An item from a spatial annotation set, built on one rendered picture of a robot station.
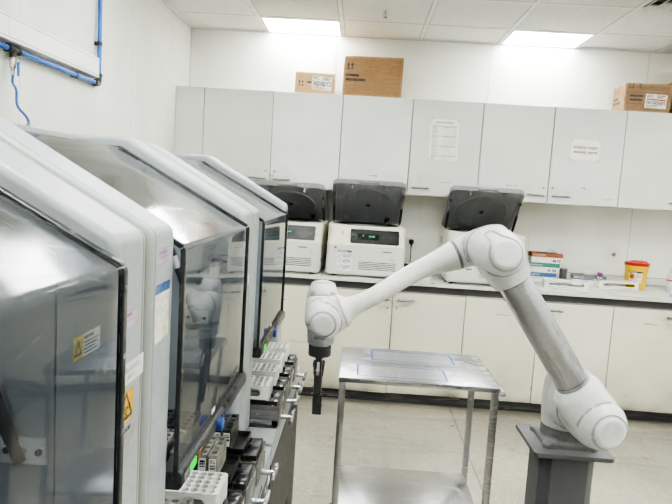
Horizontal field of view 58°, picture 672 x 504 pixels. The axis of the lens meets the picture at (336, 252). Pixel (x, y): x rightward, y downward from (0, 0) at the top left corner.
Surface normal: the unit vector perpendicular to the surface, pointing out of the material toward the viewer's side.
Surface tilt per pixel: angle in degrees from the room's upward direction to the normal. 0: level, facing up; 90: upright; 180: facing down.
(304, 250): 90
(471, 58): 90
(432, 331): 90
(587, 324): 90
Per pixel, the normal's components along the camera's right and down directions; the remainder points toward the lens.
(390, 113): -0.04, 0.10
